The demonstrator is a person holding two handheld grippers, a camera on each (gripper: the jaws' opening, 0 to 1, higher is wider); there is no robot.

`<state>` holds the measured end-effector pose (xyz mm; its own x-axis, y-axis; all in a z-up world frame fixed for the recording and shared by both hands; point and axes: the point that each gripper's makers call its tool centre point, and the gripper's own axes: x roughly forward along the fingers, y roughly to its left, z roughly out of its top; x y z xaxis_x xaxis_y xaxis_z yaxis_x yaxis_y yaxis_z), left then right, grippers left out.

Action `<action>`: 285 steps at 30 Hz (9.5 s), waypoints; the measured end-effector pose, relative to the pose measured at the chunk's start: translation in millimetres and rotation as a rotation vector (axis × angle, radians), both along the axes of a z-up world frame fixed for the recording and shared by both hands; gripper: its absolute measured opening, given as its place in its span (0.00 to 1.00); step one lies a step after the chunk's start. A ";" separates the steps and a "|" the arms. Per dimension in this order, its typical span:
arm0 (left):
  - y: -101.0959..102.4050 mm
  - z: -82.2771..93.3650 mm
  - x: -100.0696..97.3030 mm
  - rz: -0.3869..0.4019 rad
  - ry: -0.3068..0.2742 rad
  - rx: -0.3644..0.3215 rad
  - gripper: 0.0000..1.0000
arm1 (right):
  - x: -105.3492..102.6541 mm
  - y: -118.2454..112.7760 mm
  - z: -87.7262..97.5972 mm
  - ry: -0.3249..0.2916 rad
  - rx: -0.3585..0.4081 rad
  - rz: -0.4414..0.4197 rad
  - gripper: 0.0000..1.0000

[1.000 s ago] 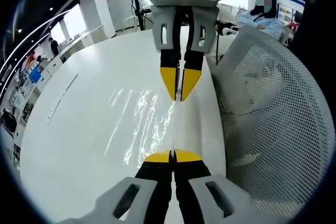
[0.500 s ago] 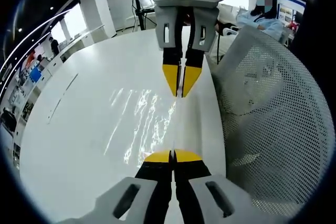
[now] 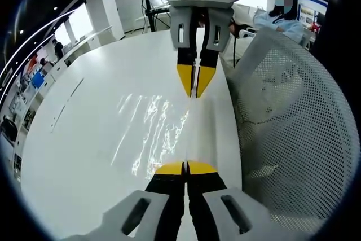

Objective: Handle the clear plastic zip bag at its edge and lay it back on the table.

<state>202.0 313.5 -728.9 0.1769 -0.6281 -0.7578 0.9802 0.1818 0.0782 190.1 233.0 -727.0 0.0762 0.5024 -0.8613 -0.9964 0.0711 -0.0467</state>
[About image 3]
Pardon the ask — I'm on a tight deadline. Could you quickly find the blue storage box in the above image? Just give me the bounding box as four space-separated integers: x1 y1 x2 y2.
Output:
30 71 46 89

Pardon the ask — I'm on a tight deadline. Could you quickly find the long white cabinet counter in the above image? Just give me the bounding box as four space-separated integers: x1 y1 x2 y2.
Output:
50 25 114 73

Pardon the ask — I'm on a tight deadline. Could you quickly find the blue framed display board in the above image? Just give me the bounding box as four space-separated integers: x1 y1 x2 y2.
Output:
295 0 329 29

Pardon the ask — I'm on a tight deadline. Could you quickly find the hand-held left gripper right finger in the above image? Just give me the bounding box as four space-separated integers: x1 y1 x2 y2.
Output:
186 159 285 241

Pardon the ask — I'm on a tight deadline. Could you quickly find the black monitor stand pole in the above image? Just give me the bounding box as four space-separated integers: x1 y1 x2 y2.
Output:
142 0 160 33

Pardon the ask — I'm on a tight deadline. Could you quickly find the white mesh office chair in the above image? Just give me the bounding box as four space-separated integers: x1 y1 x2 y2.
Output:
225 28 358 222

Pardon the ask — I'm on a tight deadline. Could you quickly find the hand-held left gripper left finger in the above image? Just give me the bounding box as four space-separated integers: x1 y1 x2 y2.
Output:
60 160 187 241

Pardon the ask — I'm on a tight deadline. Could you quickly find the black cable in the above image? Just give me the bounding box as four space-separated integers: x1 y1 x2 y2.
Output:
231 35 241 69

